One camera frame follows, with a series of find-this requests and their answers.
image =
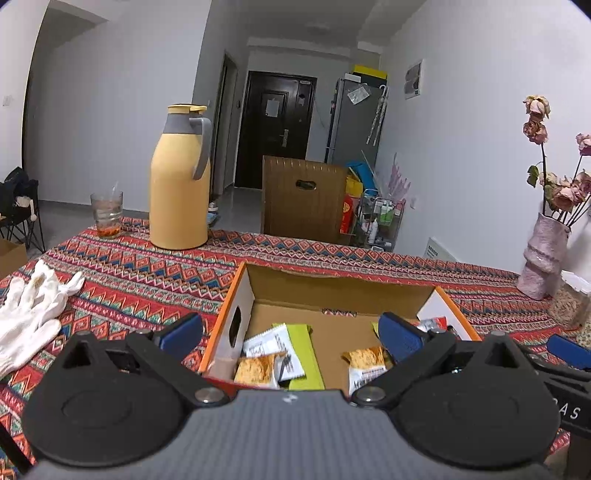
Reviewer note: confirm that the yellow thermos jug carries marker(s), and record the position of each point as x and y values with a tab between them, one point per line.
178	194

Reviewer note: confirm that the brown cardboard box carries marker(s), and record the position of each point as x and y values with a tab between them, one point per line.
10	258

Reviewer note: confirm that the black entrance door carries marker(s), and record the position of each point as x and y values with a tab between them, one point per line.
272	138

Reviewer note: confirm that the grey refrigerator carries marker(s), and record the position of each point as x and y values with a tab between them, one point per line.
353	129

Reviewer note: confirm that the paper sheet on refrigerator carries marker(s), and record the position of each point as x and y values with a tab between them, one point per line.
358	94

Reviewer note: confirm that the green snack bar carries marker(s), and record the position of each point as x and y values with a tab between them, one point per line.
309	355

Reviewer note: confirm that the yellow box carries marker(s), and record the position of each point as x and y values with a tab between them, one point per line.
369	71

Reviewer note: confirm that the pink ceramic vase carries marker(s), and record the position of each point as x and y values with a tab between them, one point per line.
542	263

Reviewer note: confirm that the white leaning board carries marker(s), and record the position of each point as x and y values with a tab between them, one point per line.
438	251

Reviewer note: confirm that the hanging folded umbrella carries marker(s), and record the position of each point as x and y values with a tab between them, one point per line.
377	115

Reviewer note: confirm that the red gift box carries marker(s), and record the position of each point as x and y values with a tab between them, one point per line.
348	214

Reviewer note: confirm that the white biscuit packet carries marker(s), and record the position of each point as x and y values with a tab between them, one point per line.
256	369
367	364
272	344

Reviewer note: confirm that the wooden chair back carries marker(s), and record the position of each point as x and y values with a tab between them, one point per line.
300	207

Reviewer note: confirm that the red snack packet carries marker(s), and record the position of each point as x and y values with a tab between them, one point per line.
434	325

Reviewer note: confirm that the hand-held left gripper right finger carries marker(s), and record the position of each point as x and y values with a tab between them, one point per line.
401	339

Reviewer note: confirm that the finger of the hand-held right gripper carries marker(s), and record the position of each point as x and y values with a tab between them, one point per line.
570	351

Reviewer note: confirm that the pink plastic wrap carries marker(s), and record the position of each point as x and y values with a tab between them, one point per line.
398	177

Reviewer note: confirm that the clear grain jar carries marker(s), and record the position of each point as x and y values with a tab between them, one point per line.
570	302

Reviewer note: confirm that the red cardboard box tray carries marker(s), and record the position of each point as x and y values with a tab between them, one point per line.
314	295

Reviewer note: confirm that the black chair with bag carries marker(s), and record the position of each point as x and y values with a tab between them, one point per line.
18	198

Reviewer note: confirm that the drinking glass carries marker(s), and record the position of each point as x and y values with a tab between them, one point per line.
107	217

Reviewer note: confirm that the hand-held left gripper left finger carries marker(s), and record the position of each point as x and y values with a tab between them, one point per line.
180	332

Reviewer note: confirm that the dried rose bouquet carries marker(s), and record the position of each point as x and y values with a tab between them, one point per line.
565	194

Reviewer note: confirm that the blue plastic bin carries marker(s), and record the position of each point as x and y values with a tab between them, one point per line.
362	174

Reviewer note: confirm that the yellow bag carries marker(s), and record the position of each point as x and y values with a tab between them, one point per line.
354	187

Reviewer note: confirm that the white cloth glove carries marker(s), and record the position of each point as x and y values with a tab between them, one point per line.
27	314

